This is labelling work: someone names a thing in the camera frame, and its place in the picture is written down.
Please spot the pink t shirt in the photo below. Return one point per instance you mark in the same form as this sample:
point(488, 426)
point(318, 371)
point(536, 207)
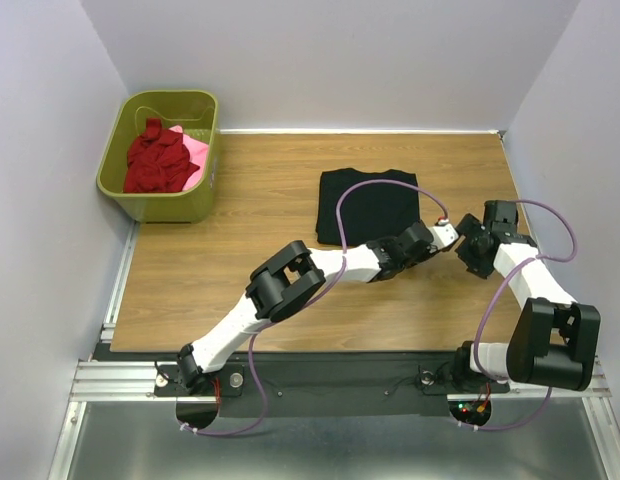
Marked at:
point(198, 152)

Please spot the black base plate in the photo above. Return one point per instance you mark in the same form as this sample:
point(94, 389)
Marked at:
point(333, 405)

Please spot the olive green plastic bin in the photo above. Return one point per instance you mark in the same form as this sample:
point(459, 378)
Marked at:
point(196, 112)

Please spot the aluminium frame rail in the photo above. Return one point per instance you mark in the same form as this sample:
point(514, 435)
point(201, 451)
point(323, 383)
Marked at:
point(110, 382)

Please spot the red t shirt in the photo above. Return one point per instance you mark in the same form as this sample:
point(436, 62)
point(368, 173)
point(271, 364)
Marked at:
point(159, 161)

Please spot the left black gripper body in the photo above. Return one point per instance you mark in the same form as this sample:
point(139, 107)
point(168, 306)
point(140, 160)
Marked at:
point(428, 249)

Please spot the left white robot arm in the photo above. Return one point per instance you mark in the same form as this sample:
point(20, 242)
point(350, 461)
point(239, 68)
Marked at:
point(284, 284)

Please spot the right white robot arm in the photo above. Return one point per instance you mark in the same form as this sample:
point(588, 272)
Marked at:
point(555, 339)

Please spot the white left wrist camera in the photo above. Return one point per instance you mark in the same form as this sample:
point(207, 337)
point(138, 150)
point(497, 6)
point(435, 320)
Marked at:
point(444, 235)

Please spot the black t shirt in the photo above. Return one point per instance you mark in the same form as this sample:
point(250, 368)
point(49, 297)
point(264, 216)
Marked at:
point(386, 207)

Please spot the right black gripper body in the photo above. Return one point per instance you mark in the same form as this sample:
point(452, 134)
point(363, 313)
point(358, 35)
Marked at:
point(472, 230)

